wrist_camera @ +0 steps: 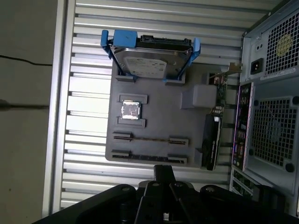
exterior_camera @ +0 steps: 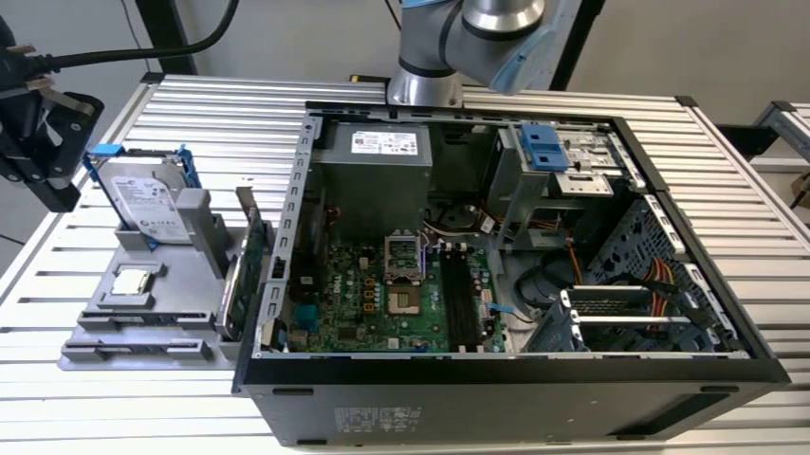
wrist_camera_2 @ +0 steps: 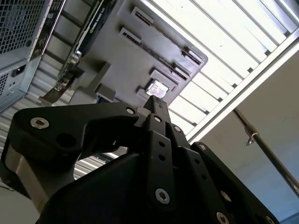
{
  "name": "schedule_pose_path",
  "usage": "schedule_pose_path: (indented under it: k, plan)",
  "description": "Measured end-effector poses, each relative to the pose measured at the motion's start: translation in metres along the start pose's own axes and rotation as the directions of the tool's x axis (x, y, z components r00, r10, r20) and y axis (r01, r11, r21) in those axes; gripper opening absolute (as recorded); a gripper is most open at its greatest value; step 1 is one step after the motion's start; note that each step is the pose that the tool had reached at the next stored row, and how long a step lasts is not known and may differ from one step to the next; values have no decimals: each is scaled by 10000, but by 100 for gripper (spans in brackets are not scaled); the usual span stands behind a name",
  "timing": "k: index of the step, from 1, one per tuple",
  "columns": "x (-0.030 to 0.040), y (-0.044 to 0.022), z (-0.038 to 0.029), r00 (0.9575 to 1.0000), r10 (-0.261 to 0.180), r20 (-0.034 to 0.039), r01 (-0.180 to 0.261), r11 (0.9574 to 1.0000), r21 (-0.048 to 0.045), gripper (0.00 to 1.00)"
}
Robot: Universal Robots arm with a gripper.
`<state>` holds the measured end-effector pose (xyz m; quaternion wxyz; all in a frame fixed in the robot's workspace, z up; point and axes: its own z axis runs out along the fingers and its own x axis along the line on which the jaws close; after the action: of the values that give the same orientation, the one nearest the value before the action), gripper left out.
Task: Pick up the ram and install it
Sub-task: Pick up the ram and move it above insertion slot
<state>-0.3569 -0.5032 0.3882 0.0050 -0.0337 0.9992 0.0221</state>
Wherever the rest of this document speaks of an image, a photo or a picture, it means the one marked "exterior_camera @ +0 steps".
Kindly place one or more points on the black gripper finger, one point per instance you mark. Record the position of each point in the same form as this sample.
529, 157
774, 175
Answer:
62, 151
16, 166

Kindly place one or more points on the blue RAM stick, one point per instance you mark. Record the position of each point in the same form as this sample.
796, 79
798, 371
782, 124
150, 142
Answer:
145, 351

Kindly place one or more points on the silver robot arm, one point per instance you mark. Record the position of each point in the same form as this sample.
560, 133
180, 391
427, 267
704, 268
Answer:
429, 47

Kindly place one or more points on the RAM slot white clips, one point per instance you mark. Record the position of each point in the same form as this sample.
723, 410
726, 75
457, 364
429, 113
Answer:
453, 298

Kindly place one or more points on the hard disk in blue carrier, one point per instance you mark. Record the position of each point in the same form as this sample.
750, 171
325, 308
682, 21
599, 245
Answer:
141, 199

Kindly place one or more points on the black table corner cap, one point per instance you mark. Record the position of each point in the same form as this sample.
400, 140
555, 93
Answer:
152, 78
684, 101

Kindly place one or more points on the silver CPU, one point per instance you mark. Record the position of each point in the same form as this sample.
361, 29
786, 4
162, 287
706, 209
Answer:
130, 283

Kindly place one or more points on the grey parts rack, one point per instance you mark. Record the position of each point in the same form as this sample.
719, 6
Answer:
177, 284

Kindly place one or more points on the green graphics card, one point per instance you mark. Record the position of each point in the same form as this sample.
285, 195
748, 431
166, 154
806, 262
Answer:
249, 265

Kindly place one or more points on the grey power supply unit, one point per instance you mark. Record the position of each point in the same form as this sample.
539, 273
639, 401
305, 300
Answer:
373, 189

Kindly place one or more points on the black bar with yellow end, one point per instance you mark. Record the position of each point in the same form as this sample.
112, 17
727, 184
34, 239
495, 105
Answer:
367, 78

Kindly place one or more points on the green motherboard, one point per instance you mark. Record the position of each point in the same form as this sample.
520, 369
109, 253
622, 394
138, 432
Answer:
353, 313

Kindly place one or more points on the metal locking lever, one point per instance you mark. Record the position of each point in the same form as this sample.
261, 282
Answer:
423, 263

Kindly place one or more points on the CPU socket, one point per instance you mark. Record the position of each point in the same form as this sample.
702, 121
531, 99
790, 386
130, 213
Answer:
404, 301

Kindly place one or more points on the round black speaker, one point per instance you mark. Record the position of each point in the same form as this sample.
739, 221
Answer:
455, 215

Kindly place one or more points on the grey metal drive cage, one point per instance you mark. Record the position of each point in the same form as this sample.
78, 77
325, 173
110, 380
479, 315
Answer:
524, 199

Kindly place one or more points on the blue plastic drive latch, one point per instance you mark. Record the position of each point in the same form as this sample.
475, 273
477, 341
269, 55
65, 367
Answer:
540, 147

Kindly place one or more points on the black PC case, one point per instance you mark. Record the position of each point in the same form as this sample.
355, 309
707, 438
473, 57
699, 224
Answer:
505, 407

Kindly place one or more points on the metal disk bay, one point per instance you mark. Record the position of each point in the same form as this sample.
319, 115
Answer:
607, 303

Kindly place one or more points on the aluminium side table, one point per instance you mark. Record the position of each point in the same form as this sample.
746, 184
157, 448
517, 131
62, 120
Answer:
780, 137

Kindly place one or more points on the brown cardboard box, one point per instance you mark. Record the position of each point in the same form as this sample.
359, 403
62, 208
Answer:
802, 189

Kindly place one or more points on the black metal post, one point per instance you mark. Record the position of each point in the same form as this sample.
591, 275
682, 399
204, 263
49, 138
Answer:
161, 23
584, 38

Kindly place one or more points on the black table bracket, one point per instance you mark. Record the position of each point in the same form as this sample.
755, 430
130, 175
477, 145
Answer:
746, 137

